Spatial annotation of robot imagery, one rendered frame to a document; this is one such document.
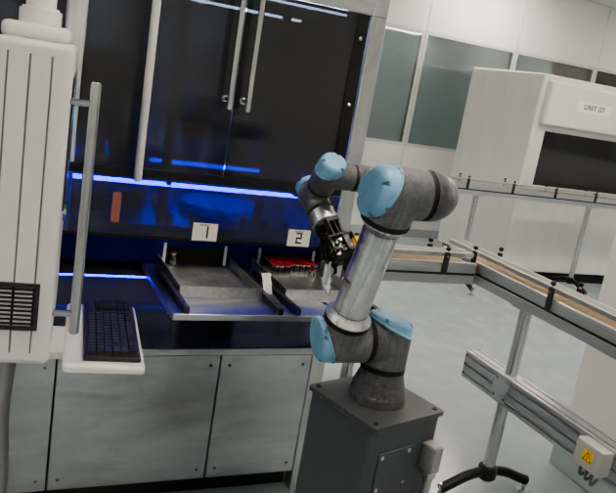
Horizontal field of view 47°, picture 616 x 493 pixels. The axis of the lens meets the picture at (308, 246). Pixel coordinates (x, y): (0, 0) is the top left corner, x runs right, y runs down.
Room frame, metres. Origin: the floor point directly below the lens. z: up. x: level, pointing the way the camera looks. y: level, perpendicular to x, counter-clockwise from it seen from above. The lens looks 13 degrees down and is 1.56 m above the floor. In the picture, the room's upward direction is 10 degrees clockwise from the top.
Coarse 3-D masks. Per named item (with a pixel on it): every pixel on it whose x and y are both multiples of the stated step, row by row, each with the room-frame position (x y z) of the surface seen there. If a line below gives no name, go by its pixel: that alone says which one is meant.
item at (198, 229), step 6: (198, 228) 2.30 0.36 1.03; (204, 228) 2.30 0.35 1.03; (210, 228) 2.31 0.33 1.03; (216, 228) 2.32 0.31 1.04; (192, 234) 2.29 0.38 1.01; (198, 234) 2.30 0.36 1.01; (204, 234) 2.31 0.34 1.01; (210, 234) 2.31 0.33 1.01; (216, 234) 2.32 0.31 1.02; (198, 240) 2.30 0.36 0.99; (204, 240) 2.31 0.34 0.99; (210, 240) 2.32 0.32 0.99
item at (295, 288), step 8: (256, 264) 2.42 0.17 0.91; (264, 272) 2.35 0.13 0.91; (272, 280) 2.28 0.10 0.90; (280, 280) 2.37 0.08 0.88; (288, 280) 2.38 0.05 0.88; (296, 280) 2.40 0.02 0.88; (304, 280) 2.42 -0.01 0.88; (320, 280) 2.45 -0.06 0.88; (336, 280) 2.42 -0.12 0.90; (280, 288) 2.21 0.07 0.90; (288, 288) 2.29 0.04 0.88; (296, 288) 2.31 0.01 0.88; (304, 288) 2.32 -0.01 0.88; (312, 288) 2.34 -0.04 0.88; (320, 288) 2.35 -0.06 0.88; (336, 288) 2.39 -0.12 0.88; (288, 296) 2.17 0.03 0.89; (296, 296) 2.18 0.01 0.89; (304, 296) 2.19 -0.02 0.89; (312, 296) 2.20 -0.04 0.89; (320, 296) 2.21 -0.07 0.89; (328, 296) 2.22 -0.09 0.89; (336, 296) 2.24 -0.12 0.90
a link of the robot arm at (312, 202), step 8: (296, 184) 1.99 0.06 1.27; (304, 184) 1.97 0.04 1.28; (296, 192) 1.99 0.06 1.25; (304, 192) 1.95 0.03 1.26; (304, 200) 1.95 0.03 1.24; (312, 200) 1.93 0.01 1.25; (320, 200) 1.93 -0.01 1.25; (328, 200) 1.95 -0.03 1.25; (304, 208) 1.95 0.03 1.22; (312, 208) 1.92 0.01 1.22
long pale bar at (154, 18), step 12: (156, 0) 2.13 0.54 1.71; (156, 12) 2.14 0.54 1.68; (156, 24) 2.14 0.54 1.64; (156, 36) 2.14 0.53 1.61; (144, 84) 2.14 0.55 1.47; (144, 96) 2.13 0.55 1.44; (144, 108) 2.13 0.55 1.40; (144, 120) 2.13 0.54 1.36; (144, 132) 2.14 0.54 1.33; (144, 144) 2.14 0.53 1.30; (144, 156) 2.15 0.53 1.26
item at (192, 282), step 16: (160, 256) 2.29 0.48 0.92; (176, 272) 2.25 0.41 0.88; (192, 272) 2.28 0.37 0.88; (208, 272) 2.32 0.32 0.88; (224, 272) 2.35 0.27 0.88; (240, 272) 2.32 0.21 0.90; (192, 288) 2.03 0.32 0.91; (208, 288) 2.05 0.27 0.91; (224, 288) 2.07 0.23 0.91; (240, 288) 2.09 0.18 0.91; (256, 288) 2.12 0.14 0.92
